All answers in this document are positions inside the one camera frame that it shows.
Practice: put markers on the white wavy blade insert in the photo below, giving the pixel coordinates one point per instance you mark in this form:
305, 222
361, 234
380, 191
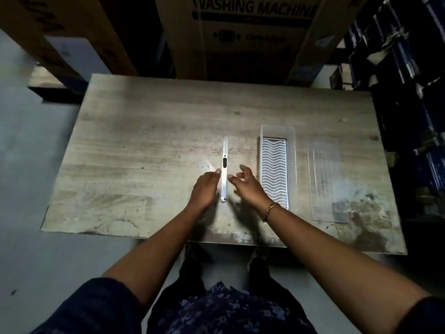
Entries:
274, 170

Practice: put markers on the clear plastic lid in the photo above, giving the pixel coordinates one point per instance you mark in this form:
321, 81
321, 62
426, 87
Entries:
325, 177

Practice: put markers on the person's left thumb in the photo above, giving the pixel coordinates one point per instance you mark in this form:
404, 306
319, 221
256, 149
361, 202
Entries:
215, 172

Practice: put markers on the person's right forearm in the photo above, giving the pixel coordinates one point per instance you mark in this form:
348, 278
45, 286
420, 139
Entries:
333, 260

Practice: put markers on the person's left hand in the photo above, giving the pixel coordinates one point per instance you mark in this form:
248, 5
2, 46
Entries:
205, 189

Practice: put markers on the person's shoe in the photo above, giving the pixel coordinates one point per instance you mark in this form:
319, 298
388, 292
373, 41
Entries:
258, 267
191, 264

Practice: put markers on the clear plastic tray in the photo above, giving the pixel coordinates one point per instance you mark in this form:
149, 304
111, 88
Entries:
292, 163

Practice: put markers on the person's left forearm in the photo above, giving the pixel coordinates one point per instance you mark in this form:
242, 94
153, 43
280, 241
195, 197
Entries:
158, 252

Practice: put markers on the person's left shoe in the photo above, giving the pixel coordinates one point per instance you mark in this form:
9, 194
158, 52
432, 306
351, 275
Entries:
191, 264

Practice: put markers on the plain brown cardboard box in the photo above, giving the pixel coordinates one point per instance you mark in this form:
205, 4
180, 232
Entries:
87, 27

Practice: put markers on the person's right hand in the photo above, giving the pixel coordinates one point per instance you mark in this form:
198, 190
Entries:
250, 189

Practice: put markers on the person's right shoe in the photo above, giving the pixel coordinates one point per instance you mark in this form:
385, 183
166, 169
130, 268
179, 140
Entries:
258, 267

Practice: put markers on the person's right thumb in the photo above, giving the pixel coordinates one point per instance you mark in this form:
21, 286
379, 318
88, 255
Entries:
234, 178

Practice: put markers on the dark floral garment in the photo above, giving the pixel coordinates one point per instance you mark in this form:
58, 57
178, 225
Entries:
226, 313

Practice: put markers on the stack of dark blue boxes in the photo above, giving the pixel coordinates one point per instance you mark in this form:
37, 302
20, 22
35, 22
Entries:
403, 66

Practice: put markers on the large printed cardboard box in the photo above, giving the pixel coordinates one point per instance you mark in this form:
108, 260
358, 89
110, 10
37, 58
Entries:
250, 38

